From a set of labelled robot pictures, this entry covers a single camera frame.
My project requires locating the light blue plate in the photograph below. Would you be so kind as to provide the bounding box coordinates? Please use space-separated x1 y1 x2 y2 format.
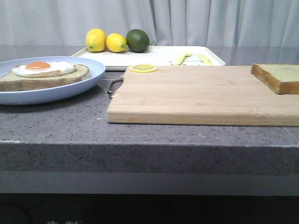
0 56 106 105

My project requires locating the fried egg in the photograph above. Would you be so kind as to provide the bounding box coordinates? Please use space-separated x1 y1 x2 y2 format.
12 61 76 77

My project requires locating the bread slice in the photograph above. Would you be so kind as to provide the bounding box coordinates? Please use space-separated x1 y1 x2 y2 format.
251 63 299 94
0 64 90 91

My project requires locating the white serving tray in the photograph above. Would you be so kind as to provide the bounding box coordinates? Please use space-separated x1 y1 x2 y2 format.
73 46 226 71

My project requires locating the lemon slice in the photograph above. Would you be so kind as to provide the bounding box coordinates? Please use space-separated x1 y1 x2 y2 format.
129 64 157 73

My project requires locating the yellow plastic fork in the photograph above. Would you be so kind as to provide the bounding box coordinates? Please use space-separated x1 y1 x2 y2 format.
171 51 192 65

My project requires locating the wooden cutting board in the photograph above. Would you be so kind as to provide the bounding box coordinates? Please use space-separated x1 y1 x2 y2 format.
107 66 299 126

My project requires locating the green lime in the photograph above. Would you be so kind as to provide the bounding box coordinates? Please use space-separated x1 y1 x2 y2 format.
126 29 150 53

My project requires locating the yellow plastic knife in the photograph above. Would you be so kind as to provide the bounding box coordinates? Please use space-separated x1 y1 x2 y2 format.
197 54 213 65

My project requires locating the right yellow lemon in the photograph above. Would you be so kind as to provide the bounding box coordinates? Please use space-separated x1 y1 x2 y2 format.
106 33 127 53

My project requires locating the yellow lemon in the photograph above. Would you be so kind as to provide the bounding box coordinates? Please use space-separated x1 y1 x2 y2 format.
106 33 127 53
85 28 107 52

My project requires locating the left yellow lemon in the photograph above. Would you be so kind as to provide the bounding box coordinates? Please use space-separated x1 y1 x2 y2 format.
85 28 107 52

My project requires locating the white curtain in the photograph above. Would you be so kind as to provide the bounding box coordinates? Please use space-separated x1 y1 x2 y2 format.
0 0 299 47

